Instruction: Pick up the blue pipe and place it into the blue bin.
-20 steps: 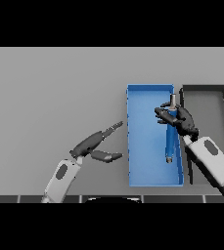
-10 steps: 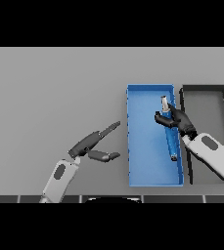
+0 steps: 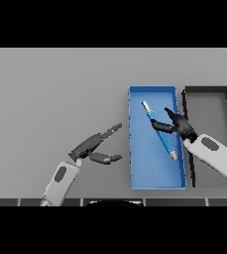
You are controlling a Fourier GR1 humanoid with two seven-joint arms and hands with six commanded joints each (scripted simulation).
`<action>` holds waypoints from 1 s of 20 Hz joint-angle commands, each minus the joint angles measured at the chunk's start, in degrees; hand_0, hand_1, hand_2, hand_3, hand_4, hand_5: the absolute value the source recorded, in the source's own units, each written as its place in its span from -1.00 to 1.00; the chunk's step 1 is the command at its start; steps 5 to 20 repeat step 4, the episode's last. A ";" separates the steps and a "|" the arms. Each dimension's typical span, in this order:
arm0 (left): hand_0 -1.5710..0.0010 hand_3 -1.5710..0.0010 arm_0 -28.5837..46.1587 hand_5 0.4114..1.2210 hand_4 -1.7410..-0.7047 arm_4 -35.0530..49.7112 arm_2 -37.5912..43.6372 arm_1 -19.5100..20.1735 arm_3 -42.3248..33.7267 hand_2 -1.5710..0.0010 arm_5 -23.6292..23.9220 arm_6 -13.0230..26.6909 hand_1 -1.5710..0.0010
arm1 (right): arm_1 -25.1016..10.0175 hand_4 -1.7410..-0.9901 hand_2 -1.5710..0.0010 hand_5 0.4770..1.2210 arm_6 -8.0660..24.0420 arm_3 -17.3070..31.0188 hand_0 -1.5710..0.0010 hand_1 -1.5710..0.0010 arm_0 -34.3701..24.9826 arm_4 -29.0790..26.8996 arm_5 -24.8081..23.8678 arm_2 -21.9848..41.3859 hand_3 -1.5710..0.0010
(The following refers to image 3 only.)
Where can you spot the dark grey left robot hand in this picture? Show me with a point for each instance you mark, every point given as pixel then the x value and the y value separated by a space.
pixel 89 145

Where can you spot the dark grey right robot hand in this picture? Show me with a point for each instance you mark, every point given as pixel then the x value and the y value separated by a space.
pixel 181 125

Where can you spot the blue pipe with pale ends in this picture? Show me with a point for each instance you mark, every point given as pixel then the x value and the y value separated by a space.
pixel 161 134

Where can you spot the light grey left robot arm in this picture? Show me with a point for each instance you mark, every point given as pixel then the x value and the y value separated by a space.
pixel 59 180

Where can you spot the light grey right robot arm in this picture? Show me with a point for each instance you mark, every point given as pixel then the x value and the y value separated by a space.
pixel 214 153

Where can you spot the dark grey rectangular bin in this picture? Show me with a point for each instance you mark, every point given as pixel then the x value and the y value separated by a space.
pixel 210 112

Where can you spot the blue rectangular bin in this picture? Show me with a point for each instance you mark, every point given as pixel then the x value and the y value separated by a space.
pixel 151 158

